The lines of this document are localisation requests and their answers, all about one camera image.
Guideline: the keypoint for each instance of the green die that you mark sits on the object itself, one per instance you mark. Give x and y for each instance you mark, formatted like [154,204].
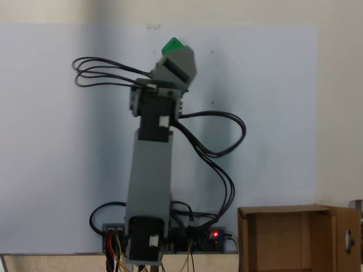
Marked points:
[171,45]

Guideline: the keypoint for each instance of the brown cardboard box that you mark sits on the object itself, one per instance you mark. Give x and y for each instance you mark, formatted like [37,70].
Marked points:
[283,241]

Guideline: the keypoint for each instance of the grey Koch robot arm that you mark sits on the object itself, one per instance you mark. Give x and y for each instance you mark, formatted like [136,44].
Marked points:
[150,175]

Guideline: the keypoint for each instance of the circuit board with blue terminal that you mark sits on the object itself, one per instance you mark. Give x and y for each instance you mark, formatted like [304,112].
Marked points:
[207,241]

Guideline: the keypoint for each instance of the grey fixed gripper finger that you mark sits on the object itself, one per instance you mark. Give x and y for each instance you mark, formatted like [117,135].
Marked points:
[187,61]

